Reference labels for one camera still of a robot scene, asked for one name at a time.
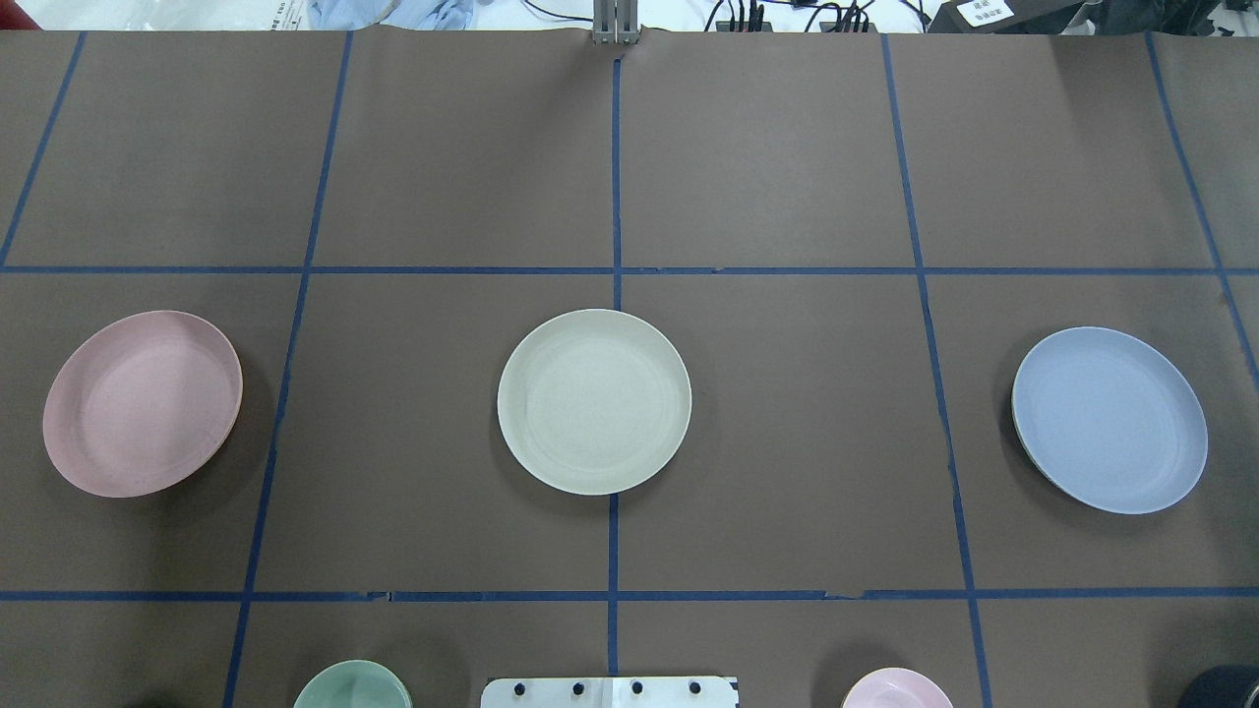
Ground pink plate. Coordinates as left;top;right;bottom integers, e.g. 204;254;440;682
42;310;244;499

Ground aluminium frame post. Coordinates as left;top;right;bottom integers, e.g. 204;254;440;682
592;0;641;45

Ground light blue cloth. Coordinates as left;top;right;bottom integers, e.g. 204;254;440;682
305;1;476;30

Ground pink bowl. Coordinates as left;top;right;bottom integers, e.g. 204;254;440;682
841;666;953;708

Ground black box with label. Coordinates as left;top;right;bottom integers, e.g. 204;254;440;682
927;1;1105;35

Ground black power strip cables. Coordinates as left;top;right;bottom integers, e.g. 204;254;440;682
704;0;930;34

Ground cream white plate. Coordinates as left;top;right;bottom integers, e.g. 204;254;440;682
496;309;692;498

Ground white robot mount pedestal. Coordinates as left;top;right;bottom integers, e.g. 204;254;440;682
480;677;742;707

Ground blue plate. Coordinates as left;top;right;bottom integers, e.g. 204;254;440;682
1011;326;1209;515

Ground dark blue pot with lid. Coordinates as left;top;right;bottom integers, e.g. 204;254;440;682
1176;665;1258;708

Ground green bowl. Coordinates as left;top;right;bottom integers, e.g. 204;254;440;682
293;660;413;708

